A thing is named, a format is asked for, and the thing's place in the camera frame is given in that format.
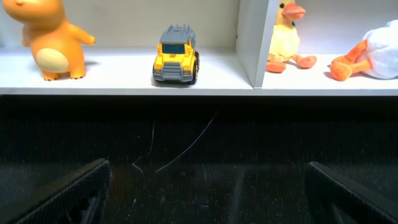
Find white plush goose yellow hat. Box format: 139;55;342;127
329;19;398;82

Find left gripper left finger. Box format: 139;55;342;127
0;157;112;224

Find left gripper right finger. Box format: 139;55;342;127
306;161;398;224

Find orange rubber toy figure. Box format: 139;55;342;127
1;0;96;82

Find white shelf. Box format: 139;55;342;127
0;0;398;96

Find grey and yellow toy truck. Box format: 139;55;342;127
152;24;201;85

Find yellow plush duck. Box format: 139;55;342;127
266;0;318;74

